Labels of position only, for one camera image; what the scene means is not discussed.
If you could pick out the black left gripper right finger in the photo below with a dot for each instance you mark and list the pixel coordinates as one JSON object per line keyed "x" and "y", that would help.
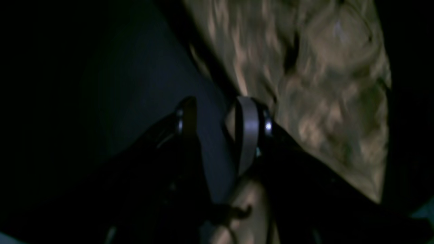
{"x": 310, "y": 203}

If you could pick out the camouflage t-shirt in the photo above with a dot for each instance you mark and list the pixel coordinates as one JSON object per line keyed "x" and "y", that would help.
{"x": 321, "y": 66}

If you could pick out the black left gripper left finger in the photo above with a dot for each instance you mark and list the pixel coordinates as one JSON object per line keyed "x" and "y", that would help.
{"x": 161, "y": 192}

